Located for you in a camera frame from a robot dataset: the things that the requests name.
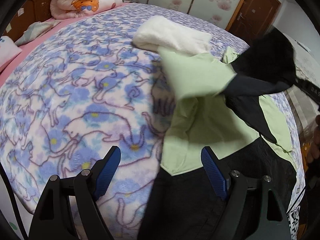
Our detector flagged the brown wooden door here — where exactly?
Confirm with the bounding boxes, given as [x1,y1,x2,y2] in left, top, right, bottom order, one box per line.
[226,0,281,45]

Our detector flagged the right hand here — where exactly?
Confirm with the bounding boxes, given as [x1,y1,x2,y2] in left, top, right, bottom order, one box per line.
[306,115,320,164]

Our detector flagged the white folded garment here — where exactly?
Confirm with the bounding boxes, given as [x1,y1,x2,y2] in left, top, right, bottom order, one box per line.
[132,15,212,55]

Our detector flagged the green and black jacket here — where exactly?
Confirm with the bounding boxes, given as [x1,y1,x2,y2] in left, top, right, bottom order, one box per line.
[138,29,297,239]

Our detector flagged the beige cloth covered furniture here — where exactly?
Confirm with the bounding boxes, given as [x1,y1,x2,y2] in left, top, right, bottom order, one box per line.
[286,36,319,140]

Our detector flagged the blue floral fleece blanket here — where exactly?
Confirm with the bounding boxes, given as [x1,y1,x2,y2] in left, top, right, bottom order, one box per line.
[1,3,305,239]

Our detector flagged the pink bed sheet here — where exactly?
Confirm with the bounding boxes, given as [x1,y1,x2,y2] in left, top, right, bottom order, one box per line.
[0,2,131,81]

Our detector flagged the white pillow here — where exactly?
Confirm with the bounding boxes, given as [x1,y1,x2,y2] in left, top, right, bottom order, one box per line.
[0,36,22,70]

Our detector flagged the black cable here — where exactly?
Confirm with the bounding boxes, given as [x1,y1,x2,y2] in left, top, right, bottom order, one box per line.
[0,172,28,240]

